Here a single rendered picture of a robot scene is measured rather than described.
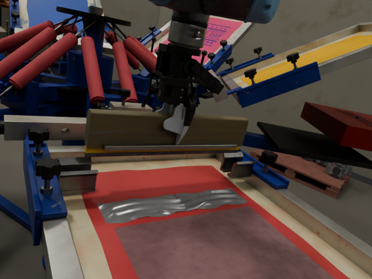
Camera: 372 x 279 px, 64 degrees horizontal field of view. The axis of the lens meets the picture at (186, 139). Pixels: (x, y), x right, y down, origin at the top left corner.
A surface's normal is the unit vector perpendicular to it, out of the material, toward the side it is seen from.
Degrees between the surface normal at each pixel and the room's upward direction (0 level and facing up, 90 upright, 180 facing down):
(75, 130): 90
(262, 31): 90
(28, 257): 0
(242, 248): 0
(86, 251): 0
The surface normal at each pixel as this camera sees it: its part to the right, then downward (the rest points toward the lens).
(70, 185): 0.49, 0.38
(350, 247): -0.85, 0.00
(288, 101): -0.57, 0.16
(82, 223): 0.20, -0.92
